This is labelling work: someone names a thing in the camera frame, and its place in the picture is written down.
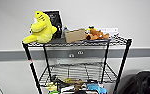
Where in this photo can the small wall socket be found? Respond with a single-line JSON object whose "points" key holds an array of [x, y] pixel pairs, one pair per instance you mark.
{"points": [[80, 52], [71, 55]]}

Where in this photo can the blue plush toy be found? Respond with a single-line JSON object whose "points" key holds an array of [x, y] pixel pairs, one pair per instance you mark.
{"points": [[96, 89]]}

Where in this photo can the yellow plush toy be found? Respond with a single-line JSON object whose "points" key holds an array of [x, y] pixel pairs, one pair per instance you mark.
{"points": [[41, 30]]}

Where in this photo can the black office chair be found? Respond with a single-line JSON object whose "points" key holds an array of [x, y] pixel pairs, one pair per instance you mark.
{"points": [[141, 83]]}

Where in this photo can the long grey wall band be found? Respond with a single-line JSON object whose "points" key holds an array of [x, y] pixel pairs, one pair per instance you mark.
{"points": [[7, 55]]}

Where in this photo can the flat white box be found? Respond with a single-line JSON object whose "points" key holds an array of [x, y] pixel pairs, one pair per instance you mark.
{"points": [[111, 31]]}

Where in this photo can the brown cardboard box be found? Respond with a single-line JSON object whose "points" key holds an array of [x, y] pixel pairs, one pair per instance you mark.
{"points": [[75, 35]]}

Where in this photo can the black framed picture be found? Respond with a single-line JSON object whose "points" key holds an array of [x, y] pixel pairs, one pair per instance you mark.
{"points": [[56, 20]]}

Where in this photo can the grey printed book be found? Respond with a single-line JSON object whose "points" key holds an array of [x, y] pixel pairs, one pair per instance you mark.
{"points": [[67, 90]]}

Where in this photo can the brown plush toy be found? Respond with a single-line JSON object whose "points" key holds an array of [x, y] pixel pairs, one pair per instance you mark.
{"points": [[74, 82]]}

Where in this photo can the orange plush toy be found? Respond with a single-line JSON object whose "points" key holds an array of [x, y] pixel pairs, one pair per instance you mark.
{"points": [[97, 34]]}

